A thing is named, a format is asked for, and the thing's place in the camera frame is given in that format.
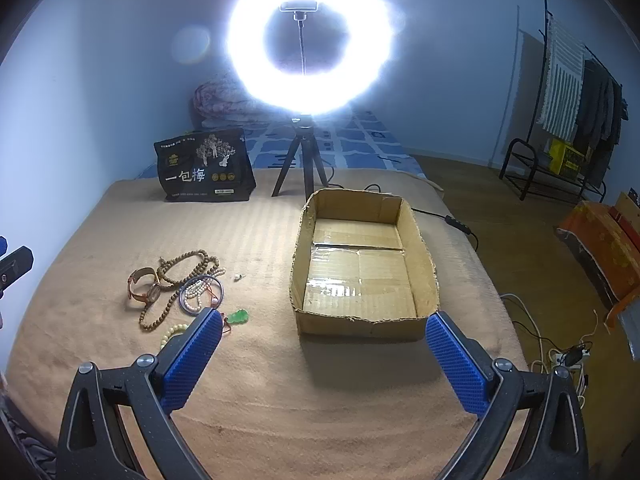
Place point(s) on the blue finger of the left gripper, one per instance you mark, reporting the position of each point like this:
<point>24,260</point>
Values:
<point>14,266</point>

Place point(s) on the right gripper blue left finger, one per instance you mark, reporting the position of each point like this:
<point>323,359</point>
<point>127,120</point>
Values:
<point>94,442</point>

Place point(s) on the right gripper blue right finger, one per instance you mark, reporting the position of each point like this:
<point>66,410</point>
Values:
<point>552,443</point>

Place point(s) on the red strap wristwatch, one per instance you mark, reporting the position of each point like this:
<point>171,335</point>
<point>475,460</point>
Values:
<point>143,286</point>

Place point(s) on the orange cloth covered box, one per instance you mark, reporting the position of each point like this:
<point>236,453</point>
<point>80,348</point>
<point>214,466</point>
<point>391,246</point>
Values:
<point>609,235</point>

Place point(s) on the black printed paper bag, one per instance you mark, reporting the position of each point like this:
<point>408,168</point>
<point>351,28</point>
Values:
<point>206,167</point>

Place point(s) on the black clothes rack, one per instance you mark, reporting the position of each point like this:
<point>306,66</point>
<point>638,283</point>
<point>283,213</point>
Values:
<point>525,165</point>

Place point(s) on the open cardboard box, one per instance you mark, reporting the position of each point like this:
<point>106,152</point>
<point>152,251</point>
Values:
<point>361,268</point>

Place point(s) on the yellow black box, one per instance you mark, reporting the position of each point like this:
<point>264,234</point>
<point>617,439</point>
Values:
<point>565,161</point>

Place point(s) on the white striped hanging towel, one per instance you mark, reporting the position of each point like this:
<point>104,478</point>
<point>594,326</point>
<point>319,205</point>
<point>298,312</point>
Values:
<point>563,79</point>

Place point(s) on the dark hanging clothes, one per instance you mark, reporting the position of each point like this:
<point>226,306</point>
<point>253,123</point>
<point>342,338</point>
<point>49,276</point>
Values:
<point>601,111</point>

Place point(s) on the white ring light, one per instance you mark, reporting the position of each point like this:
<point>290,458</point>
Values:
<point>309,57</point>

